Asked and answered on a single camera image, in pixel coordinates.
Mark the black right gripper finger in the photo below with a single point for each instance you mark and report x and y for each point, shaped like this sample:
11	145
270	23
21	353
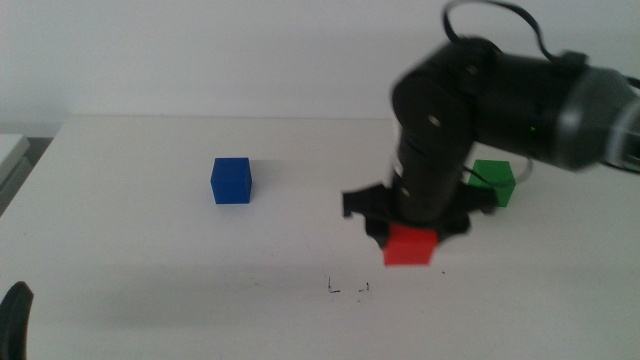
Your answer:
452	231
379	234

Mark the red cube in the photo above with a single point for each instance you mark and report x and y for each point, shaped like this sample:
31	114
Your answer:
410	246

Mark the green cube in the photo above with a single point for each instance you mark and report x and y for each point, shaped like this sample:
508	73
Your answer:
501	176

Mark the blue cube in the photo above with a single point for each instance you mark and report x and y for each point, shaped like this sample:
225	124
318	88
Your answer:
231	181

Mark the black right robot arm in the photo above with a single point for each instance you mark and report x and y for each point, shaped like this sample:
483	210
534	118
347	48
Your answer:
525	100

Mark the white side table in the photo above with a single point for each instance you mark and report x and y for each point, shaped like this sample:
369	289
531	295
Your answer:
10	150

